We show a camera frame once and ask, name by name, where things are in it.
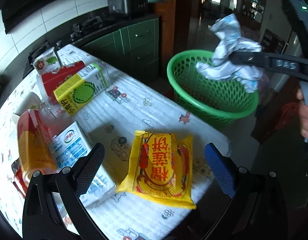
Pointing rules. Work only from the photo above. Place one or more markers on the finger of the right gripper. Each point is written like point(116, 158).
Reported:
point(277, 63)

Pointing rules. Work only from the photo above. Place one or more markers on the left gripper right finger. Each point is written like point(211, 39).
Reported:
point(257, 208)

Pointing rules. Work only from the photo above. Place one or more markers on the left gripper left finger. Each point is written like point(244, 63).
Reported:
point(41, 218)

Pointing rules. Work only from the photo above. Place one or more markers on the white blue wrapper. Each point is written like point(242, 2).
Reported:
point(220, 67)

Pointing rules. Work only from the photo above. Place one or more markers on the green kitchen cabinet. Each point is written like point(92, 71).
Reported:
point(133, 49)

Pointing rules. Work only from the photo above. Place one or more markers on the person right hand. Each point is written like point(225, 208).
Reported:
point(303, 114)

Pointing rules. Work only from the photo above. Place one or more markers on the red yellow noodle cup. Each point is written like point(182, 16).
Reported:
point(34, 154)

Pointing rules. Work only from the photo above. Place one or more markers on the white blue milk carton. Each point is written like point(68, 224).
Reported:
point(67, 147)

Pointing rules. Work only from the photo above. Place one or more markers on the green plastic mesh basket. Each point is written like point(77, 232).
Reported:
point(216, 103)

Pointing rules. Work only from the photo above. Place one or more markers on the yellow snack packet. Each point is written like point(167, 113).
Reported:
point(161, 169)

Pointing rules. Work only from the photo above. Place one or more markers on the white paper cup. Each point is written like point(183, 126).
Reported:
point(31, 101)

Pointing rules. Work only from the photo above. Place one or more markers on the white cartoon print tablecloth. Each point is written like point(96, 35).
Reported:
point(113, 121)

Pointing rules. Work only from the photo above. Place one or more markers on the green yellow drink carton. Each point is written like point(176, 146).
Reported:
point(82, 87)

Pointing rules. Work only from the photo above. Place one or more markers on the white green milk carton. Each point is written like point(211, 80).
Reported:
point(47, 62)

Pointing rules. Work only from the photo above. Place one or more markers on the black gas stove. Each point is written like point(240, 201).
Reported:
point(62, 35)

